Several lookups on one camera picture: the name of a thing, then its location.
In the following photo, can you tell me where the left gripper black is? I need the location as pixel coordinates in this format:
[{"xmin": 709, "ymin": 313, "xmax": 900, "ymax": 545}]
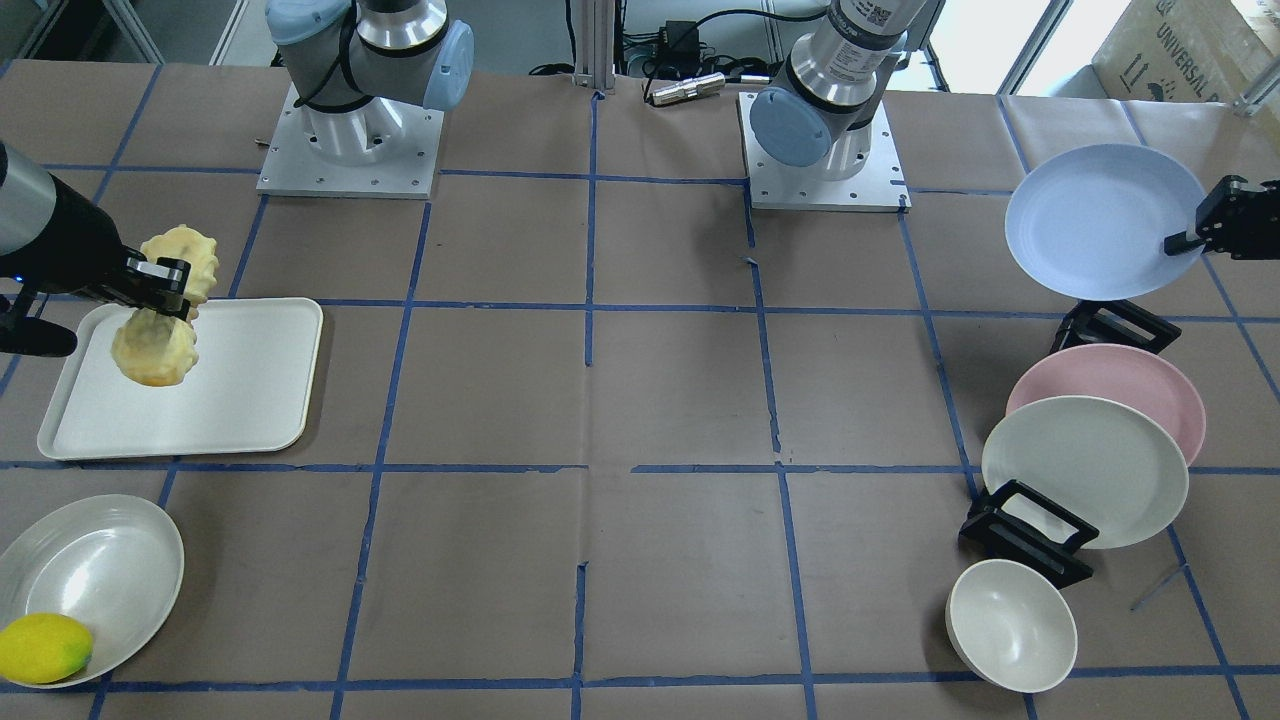
[{"xmin": 1164, "ymin": 176, "xmax": 1279, "ymax": 260}]

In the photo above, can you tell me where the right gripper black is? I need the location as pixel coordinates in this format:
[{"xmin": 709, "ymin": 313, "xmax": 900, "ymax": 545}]
[{"xmin": 1, "ymin": 176, "xmax": 192, "ymax": 357}]

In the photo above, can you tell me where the blue round plate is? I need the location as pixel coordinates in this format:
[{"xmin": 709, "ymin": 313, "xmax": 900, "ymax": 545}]
[{"xmin": 1005, "ymin": 143, "xmax": 1206, "ymax": 301}]

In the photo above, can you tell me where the yellow bread roll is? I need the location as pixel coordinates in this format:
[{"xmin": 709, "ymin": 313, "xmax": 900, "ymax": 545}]
[{"xmin": 110, "ymin": 225, "xmax": 220, "ymax": 388}]

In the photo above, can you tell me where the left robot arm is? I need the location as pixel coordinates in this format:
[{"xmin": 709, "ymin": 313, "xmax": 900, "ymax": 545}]
[{"xmin": 739, "ymin": 1, "xmax": 934, "ymax": 213}]

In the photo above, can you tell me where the black plate rack rear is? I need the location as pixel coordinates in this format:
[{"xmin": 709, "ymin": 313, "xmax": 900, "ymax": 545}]
[{"xmin": 1050, "ymin": 300, "xmax": 1183, "ymax": 355}]

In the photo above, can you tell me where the black plate rack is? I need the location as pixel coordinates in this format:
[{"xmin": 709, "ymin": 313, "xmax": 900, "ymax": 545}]
[
  {"xmin": 959, "ymin": 479, "xmax": 1100, "ymax": 589},
  {"xmin": 1050, "ymin": 300, "xmax": 1183, "ymax": 355}
]

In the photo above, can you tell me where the pink plate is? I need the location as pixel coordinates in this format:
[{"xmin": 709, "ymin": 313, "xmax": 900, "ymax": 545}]
[{"xmin": 1005, "ymin": 343, "xmax": 1207, "ymax": 464}]

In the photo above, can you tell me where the white round plate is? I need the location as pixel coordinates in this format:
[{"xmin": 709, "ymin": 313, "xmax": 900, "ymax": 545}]
[{"xmin": 980, "ymin": 396, "xmax": 1189, "ymax": 550}]

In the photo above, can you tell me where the white oval plate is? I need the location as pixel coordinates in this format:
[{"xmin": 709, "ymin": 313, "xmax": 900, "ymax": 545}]
[{"xmin": 1, "ymin": 495, "xmax": 186, "ymax": 691}]

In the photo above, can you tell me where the black plate rack front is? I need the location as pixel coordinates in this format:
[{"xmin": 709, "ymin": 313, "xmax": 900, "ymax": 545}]
[{"xmin": 959, "ymin": 479, "xmax": 1100, "ymax": 589}]

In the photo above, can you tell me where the cardboard box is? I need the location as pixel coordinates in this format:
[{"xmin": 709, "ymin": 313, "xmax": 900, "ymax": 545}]
[{"xmin": 1091, "ymin": 1, "xmax": 1279, "ymax": 102}]

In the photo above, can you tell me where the white rectangular tray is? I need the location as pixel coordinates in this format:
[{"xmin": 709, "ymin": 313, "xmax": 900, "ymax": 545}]
[{"xmin": 37, "ymin": 299, "xmax": 323, "ymax": 460}]

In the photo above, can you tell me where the yellow lemon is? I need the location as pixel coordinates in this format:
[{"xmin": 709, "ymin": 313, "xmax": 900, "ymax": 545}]
[{"xmin": 1, "ymin": 612, "xmax": 93, "ymax": 685}]

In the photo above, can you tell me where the white bowl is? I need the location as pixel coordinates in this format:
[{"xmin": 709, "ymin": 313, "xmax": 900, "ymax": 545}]
[{"xmin": 943, "ymin": 559, "xmax": 1078, "ymax": 693}]

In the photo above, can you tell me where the silver metal cylinder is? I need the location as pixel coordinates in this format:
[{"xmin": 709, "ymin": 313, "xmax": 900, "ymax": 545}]
[{"xmin": 646, "ymin": 72, "xmax": 727, "ymax": 108}]

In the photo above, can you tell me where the black power adapter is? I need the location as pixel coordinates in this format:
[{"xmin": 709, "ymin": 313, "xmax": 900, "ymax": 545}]
[{"xmin": 655, "ymin": 20, "xmax": 701, "ymax": 63}]

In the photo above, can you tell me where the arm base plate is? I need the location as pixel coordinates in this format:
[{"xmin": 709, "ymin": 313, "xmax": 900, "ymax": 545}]
[
  {"xmin": 739, "ymin": 94, "xmax": 913, "ymax": 213},
  {"xmin": 256, "ymin": 88, "xmax": 445, "ymax": 200}
]

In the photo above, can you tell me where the aluminium frame post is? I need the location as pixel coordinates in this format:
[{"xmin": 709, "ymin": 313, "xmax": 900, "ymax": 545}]
[{"xmin": 570, "ymin": 0, "xmax": 621, "ymax": 95}]

